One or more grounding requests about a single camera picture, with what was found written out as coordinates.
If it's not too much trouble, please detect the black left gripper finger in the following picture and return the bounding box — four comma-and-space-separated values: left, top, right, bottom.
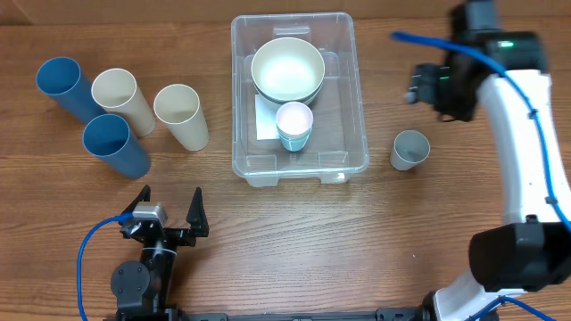
186, 187, 210, 237
122, 185, 151, 214

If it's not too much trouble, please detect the light blue small cup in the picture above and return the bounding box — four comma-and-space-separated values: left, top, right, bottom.
280, 136, 309, 152

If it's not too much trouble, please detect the teal small cup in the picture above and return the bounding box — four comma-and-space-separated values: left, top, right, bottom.
277, 128, 312, 141

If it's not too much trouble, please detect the pink small cup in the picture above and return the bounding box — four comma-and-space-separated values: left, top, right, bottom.
276, 102, 314, 134

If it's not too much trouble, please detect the cream bowl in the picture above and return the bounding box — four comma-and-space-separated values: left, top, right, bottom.
251, 37, 326, 86
258, 91, 319, 111

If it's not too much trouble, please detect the dark blue bowl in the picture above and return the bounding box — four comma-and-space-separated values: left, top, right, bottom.
255, 79, 324, 105

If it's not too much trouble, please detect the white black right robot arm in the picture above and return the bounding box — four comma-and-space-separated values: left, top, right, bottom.
392, 1, 570, 320

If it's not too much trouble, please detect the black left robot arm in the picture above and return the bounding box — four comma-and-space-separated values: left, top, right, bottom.
111, 185, 210, 321

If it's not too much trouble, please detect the dark blue tumbler front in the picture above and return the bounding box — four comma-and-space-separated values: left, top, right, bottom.
82, 114, 151, 179

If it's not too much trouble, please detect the dark blue tumbler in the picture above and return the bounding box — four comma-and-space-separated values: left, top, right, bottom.
82, 114, 151, 179
36, 57, 106, 124

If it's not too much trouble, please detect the grey small cup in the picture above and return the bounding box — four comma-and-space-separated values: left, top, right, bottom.
390, 130, 431, 171

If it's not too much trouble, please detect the cream tumbler centre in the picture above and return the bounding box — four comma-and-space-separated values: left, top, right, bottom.
153, 84, 210, 152

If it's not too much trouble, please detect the cream tumbler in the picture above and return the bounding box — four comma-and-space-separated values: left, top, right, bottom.
153, 84, 210, 152
91, 68, 155, 137

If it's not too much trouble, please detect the cream tumbler left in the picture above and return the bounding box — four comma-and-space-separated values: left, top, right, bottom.
91, 68, 155, 137

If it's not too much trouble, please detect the white label in bin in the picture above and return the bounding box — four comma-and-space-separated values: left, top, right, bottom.
254, 95, 279, 141

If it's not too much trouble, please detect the dark blue tumbler far left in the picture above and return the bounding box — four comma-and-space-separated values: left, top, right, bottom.
36, 57, 106, 124

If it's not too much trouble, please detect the clear plastic storage bin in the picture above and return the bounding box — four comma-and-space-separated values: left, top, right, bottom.
231, 12, 369, 187

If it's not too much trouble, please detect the blue left camera cable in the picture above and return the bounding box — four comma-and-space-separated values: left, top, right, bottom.
76, 212, 135, 321

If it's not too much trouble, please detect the blue camera cable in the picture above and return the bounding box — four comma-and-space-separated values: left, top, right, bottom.
390, 30, 571, 321
76, 212, 135, 321

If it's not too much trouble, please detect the blue right camera cable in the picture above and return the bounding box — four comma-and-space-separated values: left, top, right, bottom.
390, 30, 571, 321

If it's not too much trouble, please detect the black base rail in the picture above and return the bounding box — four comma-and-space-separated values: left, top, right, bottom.
104, 308, 432, 321

